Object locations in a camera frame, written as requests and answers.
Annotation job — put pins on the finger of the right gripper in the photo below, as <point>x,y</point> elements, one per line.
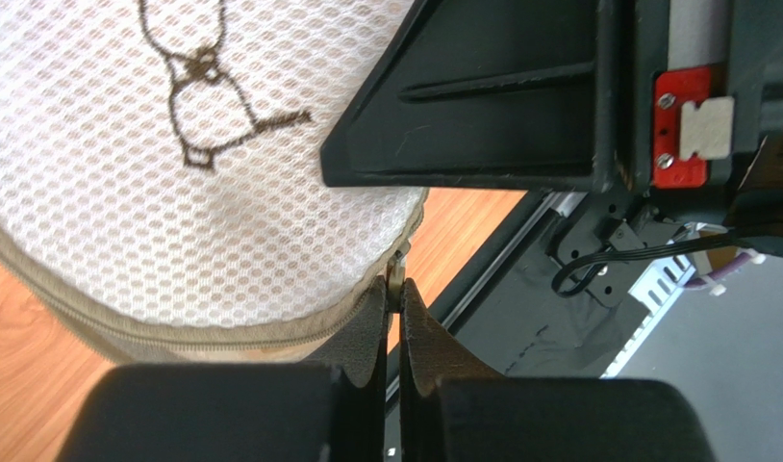
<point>509,95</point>

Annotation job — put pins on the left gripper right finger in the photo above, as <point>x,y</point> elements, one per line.
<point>454,407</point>

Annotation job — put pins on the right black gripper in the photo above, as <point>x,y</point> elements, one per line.
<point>701,113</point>

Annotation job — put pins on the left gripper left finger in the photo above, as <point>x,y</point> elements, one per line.
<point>327,407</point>

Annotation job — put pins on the round white bag lid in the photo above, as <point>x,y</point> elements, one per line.
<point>160,178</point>

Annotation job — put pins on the metal zipper pull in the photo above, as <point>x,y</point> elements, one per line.
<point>395,281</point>

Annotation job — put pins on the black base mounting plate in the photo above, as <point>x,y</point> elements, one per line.
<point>545,301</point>

